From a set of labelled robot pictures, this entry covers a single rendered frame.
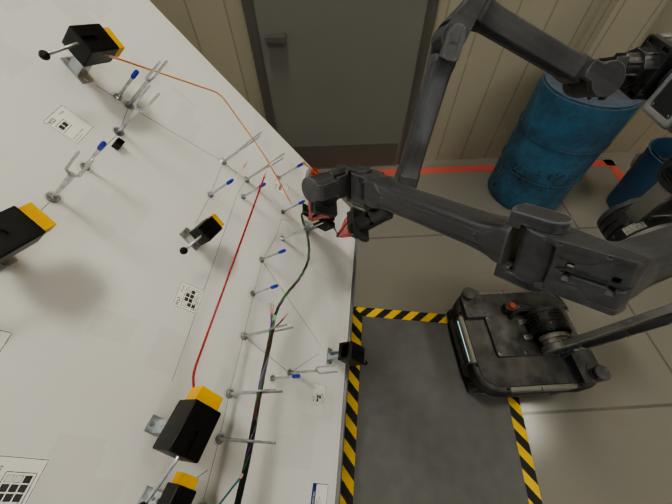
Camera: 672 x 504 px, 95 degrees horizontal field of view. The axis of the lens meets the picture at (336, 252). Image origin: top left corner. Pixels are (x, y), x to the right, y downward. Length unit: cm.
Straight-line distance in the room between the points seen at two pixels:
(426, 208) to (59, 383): 60
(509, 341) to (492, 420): 42
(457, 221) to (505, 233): 8
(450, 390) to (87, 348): 170
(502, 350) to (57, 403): 168
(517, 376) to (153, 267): 164
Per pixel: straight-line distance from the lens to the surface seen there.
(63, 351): 59
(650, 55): 112
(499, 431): 200
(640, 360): 256
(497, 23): 93
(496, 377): 179
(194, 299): 67
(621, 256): 47
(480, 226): 51
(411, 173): 87
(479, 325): 185
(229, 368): 70
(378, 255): 222
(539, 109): 246
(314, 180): 69
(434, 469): 188
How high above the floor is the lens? 182
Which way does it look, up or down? 55 degrees down
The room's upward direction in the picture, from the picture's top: 1 degrees counter-clockwise
